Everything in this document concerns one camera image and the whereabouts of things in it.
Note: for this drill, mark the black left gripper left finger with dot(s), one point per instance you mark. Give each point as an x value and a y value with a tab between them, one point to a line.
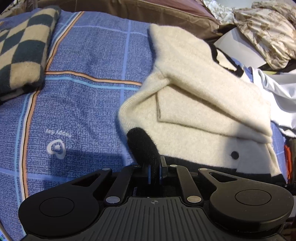
131	181

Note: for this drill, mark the brown maroon mattress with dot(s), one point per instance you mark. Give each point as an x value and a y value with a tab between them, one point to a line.
189	15

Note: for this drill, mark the orange folded garment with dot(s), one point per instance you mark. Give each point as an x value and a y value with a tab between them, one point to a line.
288	163

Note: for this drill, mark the white cloth garment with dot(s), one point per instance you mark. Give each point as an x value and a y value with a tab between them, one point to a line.
279	92

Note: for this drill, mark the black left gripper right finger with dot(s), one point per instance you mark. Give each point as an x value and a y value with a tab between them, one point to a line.
190	192

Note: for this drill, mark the white board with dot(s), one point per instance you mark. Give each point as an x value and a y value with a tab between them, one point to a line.
236	45

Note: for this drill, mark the checkered beige green blanket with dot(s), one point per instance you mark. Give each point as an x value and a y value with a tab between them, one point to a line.
24	52

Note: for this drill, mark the cream knit cardigan black trim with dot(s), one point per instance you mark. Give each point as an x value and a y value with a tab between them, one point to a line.
197	108

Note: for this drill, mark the floral beige pillow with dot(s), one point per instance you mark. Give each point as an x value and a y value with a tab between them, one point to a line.
270	27

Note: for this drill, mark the blue plaid bed sheet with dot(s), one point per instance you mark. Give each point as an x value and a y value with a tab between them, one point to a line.
62	147

